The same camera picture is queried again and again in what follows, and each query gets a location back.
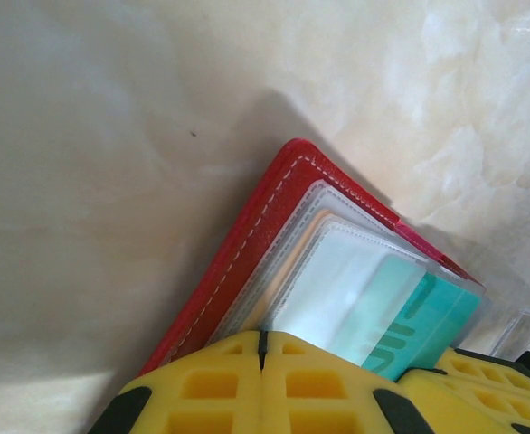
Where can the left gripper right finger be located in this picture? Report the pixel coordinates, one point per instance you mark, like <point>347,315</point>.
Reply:
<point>319,398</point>

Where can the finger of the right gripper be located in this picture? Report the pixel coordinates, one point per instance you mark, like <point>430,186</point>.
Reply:
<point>495,402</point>

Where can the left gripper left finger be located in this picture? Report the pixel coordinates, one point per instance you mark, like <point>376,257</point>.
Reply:
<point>201,398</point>

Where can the teal card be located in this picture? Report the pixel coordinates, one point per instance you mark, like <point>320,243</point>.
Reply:
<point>432,312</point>

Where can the red leather card holder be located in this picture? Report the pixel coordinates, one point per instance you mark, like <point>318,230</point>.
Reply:
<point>247,226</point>

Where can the clear plastic tray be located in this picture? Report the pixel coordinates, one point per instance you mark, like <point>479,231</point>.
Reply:
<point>525,325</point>

